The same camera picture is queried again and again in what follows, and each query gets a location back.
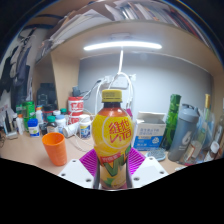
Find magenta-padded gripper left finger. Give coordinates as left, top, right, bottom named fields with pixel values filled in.
left=57, top=148, right=101, bottom=190

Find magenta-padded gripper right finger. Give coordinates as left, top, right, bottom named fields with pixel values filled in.
left=125, top=147, right=169, bottom=189

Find yellow lemon tea bottle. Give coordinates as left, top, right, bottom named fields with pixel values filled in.
left=91, top=89, right=135, bottom=190

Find pale blue hairbrush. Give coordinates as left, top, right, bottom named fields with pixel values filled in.
left=144, top=147, right=167, bottom=162

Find orange plastic cup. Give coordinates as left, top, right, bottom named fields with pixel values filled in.
left=41, top=132, right=68, bottom=167

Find blue and white tissue box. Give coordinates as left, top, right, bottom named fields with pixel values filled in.
left=133, top=111, right=167, bottom=152

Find white blue-labelled pill bottle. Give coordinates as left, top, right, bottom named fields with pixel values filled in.
left=79, top=118, right=93, bottom=140

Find grey shaker bottle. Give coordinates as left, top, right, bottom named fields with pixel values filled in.
left=167, top=103, right=200, bottom=163

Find green glass bottle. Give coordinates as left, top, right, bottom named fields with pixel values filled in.
left=159, top=93, right=183, bottom=151

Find white bottle with blue cap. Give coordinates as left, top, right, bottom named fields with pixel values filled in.
left=27, top=118, right=40, bottom=138

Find red and white canister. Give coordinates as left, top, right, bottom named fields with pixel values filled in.
left=67, top=96, right=85, bottom=125

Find green plastic container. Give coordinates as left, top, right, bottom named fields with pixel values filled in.
left=21, top=100, right=37, bottom=131

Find black box device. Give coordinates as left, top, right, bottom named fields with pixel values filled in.
left=35, top=82, right=58, bottom=108

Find hanging dark clothes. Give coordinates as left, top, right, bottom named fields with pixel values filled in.
left=0, top=28, right=39, bottom=111

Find white under-shelf light bar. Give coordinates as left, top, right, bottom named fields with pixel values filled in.
left=83, top=40, right=163, bottom=52

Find white wall power strip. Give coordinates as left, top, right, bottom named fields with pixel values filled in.
left=103, top=74, right=137, bottom=90

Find white lamp cable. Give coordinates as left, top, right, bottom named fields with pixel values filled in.
left=117, top=49, right=125, bottom=76

